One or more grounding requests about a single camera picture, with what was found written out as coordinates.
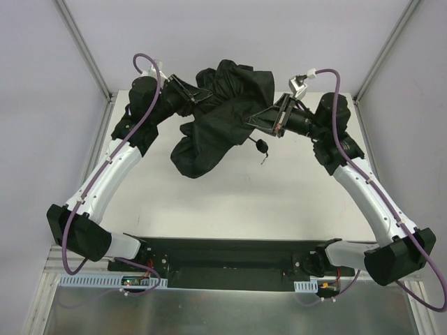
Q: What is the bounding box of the black folding umbrella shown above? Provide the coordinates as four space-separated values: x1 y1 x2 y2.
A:
170 59 274 179

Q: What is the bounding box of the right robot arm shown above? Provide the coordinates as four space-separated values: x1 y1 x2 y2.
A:
244 92 436 286

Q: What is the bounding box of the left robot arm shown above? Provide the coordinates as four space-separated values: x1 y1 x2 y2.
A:
47 75 212 262

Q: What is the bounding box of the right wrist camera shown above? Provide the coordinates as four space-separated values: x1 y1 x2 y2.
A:
288 75 308 100

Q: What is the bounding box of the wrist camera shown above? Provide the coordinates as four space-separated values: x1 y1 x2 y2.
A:
140 60 168 82
288 75 308 100

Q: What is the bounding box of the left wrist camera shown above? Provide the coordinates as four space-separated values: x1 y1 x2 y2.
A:
140 60 168 82

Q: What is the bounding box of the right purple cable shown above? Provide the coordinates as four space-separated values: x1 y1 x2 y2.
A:
304 68 444 312

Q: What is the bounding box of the left aluminium frame post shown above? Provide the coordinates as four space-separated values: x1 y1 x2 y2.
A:
52 0 112 102

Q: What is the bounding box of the aluminium frame post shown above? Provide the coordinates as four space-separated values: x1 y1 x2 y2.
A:
52 0 112 102
353 0 423 105

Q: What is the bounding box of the right white cable duct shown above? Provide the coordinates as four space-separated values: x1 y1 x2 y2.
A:
293 280 318 293

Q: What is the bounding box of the white cable duct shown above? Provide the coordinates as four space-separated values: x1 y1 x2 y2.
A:
293 280 318 293
59 274 168 290

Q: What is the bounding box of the right aluminium frame post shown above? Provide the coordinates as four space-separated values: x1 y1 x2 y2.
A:
353 0 423 105

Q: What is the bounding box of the left white cable duct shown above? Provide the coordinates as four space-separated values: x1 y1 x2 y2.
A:
59 274 168 290

